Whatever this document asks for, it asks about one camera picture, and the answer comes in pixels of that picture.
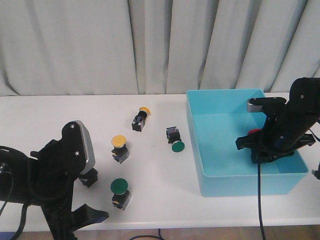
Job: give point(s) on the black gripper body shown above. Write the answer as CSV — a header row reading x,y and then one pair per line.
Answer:
x,y
51,185
279,137

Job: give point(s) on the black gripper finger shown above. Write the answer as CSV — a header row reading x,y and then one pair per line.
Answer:
x,y
85,216

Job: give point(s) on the red button switch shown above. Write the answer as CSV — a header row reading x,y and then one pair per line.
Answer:
x,y
252,131
89,178

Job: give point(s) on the yellow button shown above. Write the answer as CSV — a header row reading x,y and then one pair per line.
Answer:
x,y
120,151

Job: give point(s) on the light blue plastic box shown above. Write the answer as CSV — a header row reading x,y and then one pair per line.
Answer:
x,y
216,118

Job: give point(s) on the white pleated curtain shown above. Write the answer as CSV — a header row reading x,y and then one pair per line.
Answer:
x,y
109,47

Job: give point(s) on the green button near switch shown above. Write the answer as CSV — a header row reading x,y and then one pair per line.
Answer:
x,y
121,194

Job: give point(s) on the green button switch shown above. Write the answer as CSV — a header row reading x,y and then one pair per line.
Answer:
x,y
121,194
174,138

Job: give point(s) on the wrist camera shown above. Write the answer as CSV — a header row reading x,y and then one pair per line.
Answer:
x,y
267,105
88,148

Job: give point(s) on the green button far switch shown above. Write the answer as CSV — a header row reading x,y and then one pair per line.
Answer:
x,y
174,138

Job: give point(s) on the yellow button far switch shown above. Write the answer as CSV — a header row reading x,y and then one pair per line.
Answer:
x,y
139,120

